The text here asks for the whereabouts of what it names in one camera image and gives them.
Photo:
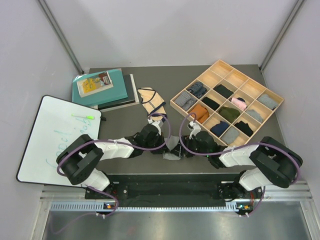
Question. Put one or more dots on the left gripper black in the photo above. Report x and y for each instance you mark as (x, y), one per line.
(162, 148)

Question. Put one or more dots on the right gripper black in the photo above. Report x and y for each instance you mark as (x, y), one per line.
(178, 150)

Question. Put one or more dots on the grey underwear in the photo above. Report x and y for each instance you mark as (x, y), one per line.
(171, 143)

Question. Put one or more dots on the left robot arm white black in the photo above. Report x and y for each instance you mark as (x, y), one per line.
(79, 160)

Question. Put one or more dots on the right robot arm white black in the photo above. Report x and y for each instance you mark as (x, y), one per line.
(269, 162)

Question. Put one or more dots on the beige underwear navy trim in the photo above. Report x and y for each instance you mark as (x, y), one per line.
(153, 103)

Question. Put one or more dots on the dark grey book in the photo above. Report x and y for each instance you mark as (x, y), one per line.
(131, 99)

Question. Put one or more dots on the orange rolled garment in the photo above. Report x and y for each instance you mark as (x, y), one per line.
(202, 114)

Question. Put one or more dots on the navy blue rolled garment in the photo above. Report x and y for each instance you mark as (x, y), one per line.
(219, 128)

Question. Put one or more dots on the striped grey rolled garment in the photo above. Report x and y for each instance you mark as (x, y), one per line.
(185, 100)

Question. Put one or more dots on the grey rolled garment bottom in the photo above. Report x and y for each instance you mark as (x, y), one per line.
(230, 135)

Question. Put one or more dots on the black rolled garment middle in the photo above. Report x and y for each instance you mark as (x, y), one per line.
(211, 103)

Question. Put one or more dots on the black rolled garment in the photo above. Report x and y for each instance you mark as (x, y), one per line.
(211, 103)
(245, 128)
(223, 91)

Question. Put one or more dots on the green marker pen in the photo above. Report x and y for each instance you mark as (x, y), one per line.
(83, 116)

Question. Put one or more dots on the navy patterned rolled garment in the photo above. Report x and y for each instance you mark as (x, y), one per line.
(197, 89)

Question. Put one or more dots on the wooden compartment tray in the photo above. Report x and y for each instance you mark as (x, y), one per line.
(244, 88)

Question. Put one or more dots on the black rolled garment lower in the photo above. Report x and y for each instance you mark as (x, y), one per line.
(245, 128)

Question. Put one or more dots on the teal book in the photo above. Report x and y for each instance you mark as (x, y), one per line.
(115, 93)

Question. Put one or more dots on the black rolled garment upper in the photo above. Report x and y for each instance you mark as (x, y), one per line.
(223, 91)

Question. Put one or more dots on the pink rolled garment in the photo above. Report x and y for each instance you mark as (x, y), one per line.
(239, 103)

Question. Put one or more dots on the small illustrated paperback book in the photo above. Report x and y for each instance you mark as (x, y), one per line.
(92, 84)

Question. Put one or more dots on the grey rolled garment middle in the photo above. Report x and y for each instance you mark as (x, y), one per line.
(254, 114)

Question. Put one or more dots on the grey rolled garment right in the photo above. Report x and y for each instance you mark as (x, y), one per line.
(269, 102)

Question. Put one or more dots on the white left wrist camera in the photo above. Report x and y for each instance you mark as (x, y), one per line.
(158, 124)

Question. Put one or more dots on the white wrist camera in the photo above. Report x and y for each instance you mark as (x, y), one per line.
(158, 124)
(194, 129)

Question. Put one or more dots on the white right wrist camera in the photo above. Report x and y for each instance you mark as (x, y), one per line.
(194, 129)

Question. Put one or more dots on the whiteboard black frame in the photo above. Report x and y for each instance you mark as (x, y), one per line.
(53, 130)

